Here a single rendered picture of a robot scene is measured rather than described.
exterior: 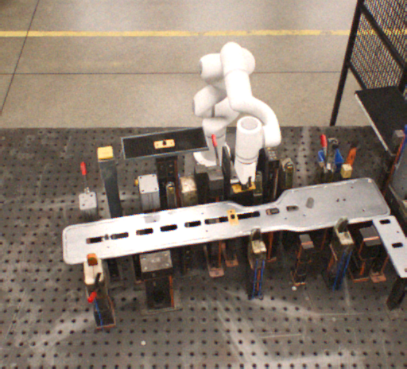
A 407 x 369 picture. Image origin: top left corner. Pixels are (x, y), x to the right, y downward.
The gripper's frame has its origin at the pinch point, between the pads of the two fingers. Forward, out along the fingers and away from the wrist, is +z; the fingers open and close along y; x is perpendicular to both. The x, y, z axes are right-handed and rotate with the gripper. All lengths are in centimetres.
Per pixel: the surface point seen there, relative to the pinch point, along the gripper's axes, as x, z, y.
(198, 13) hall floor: 68, 131, -307
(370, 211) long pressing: 56, 27, 8
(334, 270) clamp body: 35, 44, 22
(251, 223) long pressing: 5.0, 27.7, -0.1
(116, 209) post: -47, 49, -39
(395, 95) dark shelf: 100, 25, -53
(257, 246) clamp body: 2.3, 23.1, 14.3
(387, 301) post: 55, 54, 37
